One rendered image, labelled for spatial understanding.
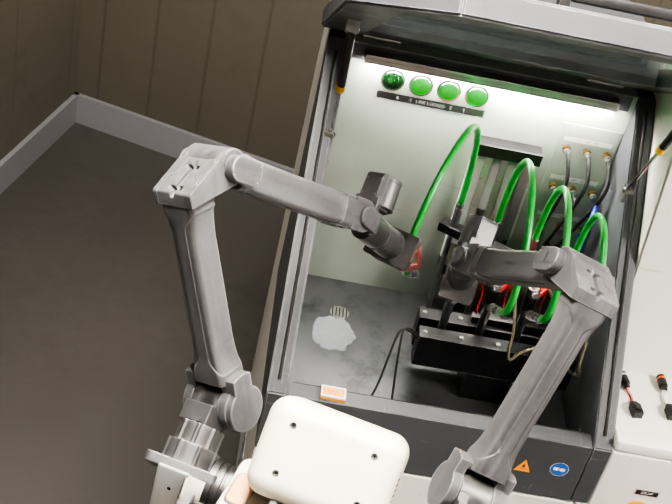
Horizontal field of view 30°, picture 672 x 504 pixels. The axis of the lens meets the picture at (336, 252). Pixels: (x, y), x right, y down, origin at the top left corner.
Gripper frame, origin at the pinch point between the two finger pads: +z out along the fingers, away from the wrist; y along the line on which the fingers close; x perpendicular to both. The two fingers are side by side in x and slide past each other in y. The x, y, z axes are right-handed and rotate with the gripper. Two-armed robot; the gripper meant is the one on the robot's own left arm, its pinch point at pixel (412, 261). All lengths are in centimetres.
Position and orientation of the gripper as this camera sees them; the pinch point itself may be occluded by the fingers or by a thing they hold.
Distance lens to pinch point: 239.8
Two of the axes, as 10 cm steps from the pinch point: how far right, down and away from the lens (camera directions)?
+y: -7.3, -3.5, 5.9
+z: 4.9, 3.4, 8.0
